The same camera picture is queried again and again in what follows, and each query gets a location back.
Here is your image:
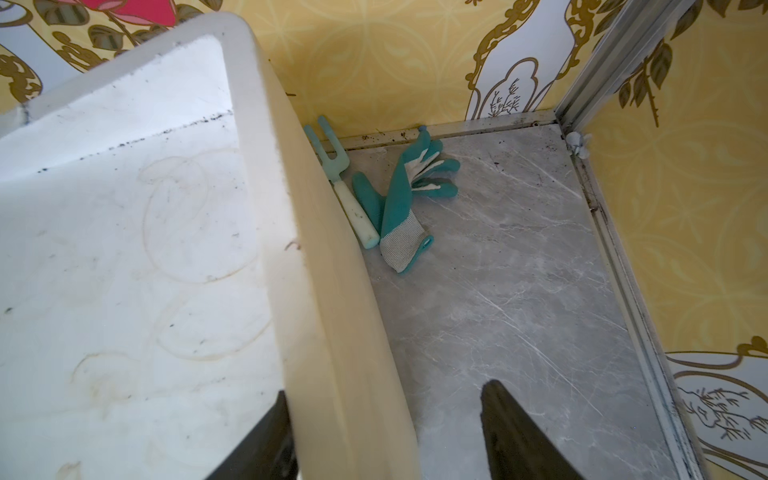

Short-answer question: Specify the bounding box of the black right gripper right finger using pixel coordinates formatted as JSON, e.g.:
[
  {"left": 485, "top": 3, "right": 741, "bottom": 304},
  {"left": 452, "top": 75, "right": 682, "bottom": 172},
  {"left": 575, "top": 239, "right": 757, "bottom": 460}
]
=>
[{"left": 480, "top": 379, "right": 582, "bottom": 480}]

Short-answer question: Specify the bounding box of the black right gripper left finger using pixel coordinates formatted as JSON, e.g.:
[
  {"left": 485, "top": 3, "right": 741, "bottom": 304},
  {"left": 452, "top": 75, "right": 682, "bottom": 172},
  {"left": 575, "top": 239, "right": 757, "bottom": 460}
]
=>
[{"left": 207, "top": 390, "right": 299, "bottom": 480}]

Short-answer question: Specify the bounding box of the white plastic drawer cabinet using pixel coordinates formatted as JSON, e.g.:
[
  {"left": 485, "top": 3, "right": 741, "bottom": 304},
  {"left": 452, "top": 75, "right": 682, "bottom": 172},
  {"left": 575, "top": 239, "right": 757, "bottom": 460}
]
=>
[{"left": 1, "top": 13, "right": 421, "bottom": 479}]

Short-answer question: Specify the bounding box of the green object behind cabinet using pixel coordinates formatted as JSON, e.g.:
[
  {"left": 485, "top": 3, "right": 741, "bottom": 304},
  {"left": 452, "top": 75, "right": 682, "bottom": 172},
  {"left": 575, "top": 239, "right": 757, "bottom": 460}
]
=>
[{"left": 352, "top": 126, "right": 461, "bottom": 274}]

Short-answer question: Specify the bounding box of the green garden hand fork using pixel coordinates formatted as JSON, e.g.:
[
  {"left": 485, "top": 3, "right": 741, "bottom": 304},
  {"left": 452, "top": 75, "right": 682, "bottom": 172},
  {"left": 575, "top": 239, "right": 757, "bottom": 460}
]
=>
[{"left": 303, "top": 115, "right": 380, "bottom": 250}]

